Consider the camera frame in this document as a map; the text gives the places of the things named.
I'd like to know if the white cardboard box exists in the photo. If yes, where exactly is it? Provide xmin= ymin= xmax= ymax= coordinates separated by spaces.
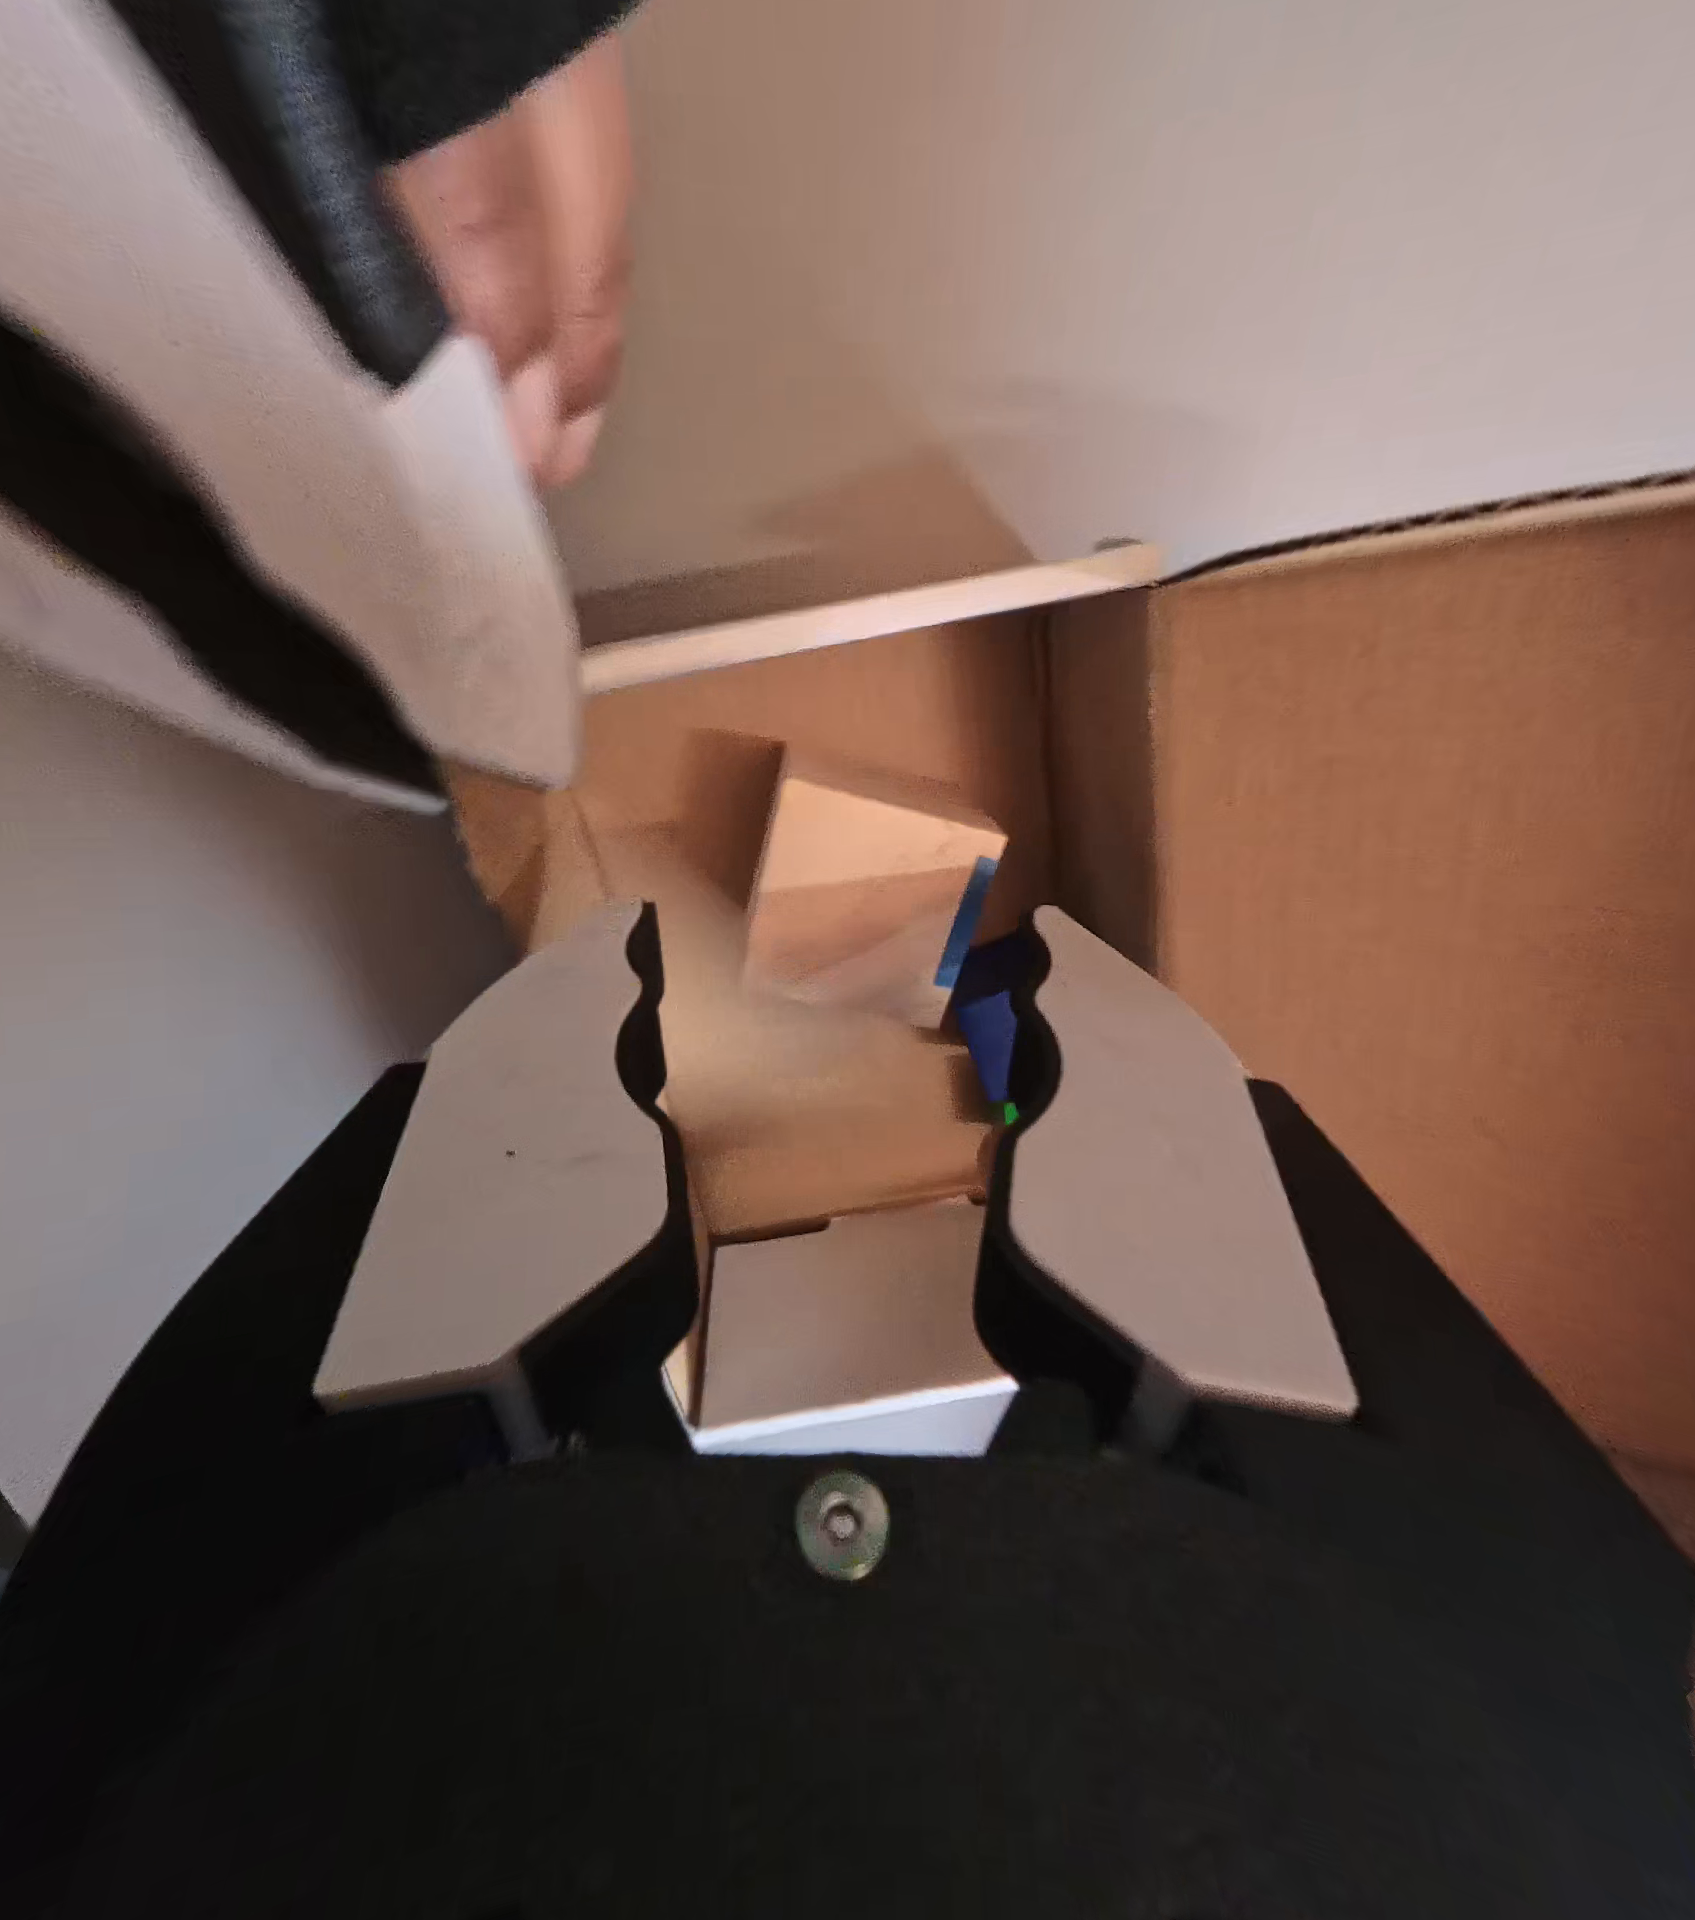
xmin=450 ymin=451 xmax=1695 ymax=1854

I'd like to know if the person's left hand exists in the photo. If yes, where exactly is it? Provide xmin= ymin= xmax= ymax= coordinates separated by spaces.
xmin=390 ymin=36 xmax=640 ymax=491

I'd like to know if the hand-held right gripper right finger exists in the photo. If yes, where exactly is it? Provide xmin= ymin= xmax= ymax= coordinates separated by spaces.
xmin=974 ymin=904 xmax=1360 ymax=1451

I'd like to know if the wooden cube with blue tape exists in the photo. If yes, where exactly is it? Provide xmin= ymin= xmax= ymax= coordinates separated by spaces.
xmin=742 ymin=751 xmax=1012 ymax=1038

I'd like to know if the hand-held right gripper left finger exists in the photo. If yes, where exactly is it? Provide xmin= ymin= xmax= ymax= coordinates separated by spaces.
xmin=314 ymin=901 xmax=700 ymax=1451

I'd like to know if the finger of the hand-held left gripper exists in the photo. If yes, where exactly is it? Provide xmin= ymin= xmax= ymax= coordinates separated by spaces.
xmin=0 ymin=397 xmax=452 ymax=821
xmin=0 ymin=0 xmax=586 ymax=791

